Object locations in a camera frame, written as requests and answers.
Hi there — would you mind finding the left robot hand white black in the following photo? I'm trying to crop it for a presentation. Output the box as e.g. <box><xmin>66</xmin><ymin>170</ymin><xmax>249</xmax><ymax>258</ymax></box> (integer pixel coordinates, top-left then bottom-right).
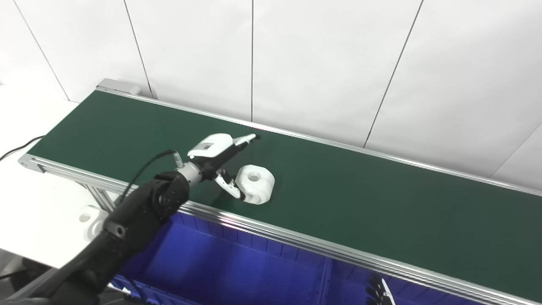
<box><xmin>187</xmin><ymin>133</ymin><xmax>260</xmax><ymax>201</ymax></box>

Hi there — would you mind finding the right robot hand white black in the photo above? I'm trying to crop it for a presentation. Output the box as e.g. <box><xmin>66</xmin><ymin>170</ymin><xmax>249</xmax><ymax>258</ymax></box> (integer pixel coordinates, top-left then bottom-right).
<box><xmin>365</xmin><ymin>273</ymin><xmax>397</xmax><ymax>305</ymax></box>

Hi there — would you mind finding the white plastic part with holes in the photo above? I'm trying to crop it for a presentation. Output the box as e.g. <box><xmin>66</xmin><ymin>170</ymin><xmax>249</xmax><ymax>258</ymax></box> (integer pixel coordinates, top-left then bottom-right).
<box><xmin>78</xmin><ymin>205</ymin><xmax>110</xmax><ymax>242</ymax></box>
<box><xmin>235</xmin><ymin>164</ymin><xmax>276</xmax><ymax>205</ymax></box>

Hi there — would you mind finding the blue plastic bin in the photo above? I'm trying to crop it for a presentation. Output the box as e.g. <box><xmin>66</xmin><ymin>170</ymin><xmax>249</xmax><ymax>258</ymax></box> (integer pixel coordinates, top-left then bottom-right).
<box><xmin>109</xmin><ymin>211</ymin><xmax>332</xmax><ymax>305</ymax></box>
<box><xmin>325</xmin><ymin>258</ymin><xmax>496</xmax><ymax>305</ymax></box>

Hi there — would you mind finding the aluminium conveyor support leg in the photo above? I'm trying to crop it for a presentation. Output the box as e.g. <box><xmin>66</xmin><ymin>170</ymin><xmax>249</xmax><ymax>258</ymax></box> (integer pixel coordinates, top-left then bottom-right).
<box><xmin>76</xmin><ymin>180</ymin><xmax>124</xmax><ymax>213</ymax></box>

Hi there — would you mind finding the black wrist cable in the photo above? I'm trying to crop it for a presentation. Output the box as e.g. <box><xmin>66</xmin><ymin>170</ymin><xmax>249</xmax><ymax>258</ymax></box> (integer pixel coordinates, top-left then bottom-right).
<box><xmin>118</xmin><ymin>149</ymin><xmax>184</xmax><ymax>205</ymax></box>

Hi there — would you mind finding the green conveyor belt aluminium frame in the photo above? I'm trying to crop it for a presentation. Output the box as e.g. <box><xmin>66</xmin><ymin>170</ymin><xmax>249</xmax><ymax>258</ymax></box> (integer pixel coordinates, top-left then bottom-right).
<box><xmin>18</xmin><ymin>90</ymin><xmax>542</xmax><ymax>305</ymax></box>

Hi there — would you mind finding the black cable on table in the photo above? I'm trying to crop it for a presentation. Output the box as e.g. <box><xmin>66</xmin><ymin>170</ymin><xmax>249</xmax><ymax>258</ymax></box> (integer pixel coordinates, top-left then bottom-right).
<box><xmin>0</xmin><ymin>135</ymin><xmax>45</xmax><ymax>162</ymax></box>

